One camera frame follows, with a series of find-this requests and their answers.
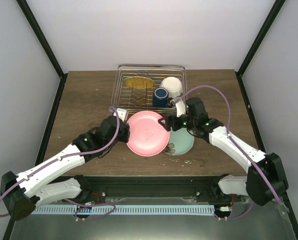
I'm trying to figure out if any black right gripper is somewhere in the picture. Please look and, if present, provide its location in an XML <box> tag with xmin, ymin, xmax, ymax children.
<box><xmin>158</xmin><ymin>113</ymin><xmax>196</xmax><ymax>133</ymax></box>

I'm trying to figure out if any pink plate with woven pattern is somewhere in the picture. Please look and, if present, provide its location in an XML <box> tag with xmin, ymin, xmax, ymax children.
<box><xmin>127</xmin><ymin>110</ymin><xmax>170</xmax><ymax>157</ymax></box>

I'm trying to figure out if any mint green flower plate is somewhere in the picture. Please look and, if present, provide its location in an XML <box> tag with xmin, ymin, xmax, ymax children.
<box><xmin>163</xmin><ymin>128</ymin><xmax>194</xmax><ymax>156</ymax></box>

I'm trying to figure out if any dark blue mug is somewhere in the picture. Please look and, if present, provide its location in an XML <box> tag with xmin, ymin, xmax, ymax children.
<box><xmin>152</xmin><ymin>87</ymin><xmax>168</xmax><ymax>108</ymax></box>

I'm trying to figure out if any white scalloped bowl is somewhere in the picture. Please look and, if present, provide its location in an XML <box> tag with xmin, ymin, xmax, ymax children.
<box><xmin>160</xmin><ymin>76</ymin><xmax>183</xmax><ymax>99</ymax></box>

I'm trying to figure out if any round woven bamboo tray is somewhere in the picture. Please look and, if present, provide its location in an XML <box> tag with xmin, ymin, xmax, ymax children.
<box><xmin>124</xmin><ymin>76</ymin><xmax>155</xmax><ymax>90</ymax></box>

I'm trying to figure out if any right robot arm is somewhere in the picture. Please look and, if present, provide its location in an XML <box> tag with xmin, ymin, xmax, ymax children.
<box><xmin>158</xmin><ymin>97</ymin><xmax>288</xmax><ymax>206</ymax></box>

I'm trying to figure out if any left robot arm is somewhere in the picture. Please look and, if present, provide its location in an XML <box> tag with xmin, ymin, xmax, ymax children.
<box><xmin>0</xmin><ymin>113</ymin><xmax>130</xmax><ymax>221</ymax></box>

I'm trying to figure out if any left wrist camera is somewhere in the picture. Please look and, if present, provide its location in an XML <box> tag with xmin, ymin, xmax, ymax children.
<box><xmin>117</xmin><ymin>108</ymin><xmax>128</xmax><ymax>122</ymax></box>

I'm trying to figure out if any metal wire dish rack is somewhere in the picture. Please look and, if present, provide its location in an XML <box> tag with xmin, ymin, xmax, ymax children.
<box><xmin>111</xmin><ymin>64</ymin><xmax>187</xmax><ymax>116</ymax></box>

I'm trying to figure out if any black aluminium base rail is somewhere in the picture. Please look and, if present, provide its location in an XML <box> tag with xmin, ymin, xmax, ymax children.
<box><xmin>74</xmin><ymin>175</ymin><xmax>243</xmax><ymax>204</ymax></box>

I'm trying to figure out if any light blue slotted cable duct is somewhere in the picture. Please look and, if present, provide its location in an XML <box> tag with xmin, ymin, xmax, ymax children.
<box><xmin>33</xmin><ymin>204</ymin><xmax>215</xmax><ymax>216</ymax></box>

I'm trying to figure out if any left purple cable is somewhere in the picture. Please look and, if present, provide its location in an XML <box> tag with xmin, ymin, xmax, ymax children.
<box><xmin>0</xmin><ymin>106</ymin><xmax>121</xmax><ymax>217</ymax></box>

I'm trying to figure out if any left black frame post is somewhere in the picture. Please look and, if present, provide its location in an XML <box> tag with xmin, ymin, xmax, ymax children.
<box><xmin>15</xmin><ymin>0</ymin><xmax>65</xmax><ymax>79</ymax></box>

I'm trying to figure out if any black frame post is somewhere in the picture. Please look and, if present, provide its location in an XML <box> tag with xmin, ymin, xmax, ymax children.
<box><xmin>15</xmin><ymin>0</ymin><xmax>65</xmax><ymax>79</ymax></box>
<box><xmin>236</xmin><ymin>0</ymin><xmax>287</xmax><ymax>76</ymax></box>

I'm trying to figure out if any right black frame post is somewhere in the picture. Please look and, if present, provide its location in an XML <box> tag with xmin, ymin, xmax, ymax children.
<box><xmin>236</xmin><ymin>0</ymin><xmax>287</xmax><ymax>76</ymax></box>

